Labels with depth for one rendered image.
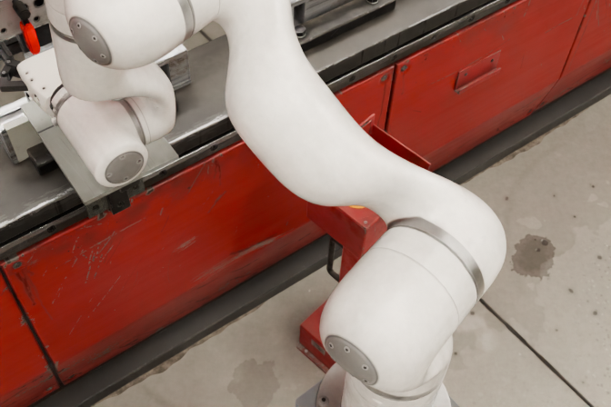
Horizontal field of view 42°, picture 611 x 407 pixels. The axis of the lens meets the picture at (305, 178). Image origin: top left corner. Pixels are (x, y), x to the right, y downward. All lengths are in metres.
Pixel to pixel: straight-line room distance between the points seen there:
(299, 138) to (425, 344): 0.23
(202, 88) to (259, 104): 0.93
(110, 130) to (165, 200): 0.57
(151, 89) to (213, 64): 0.63
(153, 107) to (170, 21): 0.44
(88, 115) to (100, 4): 0.47
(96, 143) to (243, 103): 0.43
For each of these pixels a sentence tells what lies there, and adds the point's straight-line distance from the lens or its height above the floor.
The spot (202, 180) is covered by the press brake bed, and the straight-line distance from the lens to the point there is 1.74.
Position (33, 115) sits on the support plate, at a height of 1.00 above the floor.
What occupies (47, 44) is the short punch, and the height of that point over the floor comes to 1.09.
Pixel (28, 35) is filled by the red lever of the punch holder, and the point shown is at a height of 1.20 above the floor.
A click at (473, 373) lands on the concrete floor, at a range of 2.35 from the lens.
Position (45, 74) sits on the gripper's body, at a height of 1.21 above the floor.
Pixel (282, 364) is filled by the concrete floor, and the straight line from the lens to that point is 2.30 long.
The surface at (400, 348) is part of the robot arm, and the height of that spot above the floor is 1.40.
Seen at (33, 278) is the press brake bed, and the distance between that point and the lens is 1.71.
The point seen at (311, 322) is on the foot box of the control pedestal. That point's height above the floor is 0.12.
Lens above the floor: 2.09
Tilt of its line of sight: 53 degrees down
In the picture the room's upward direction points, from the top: 3 degrees clockwise
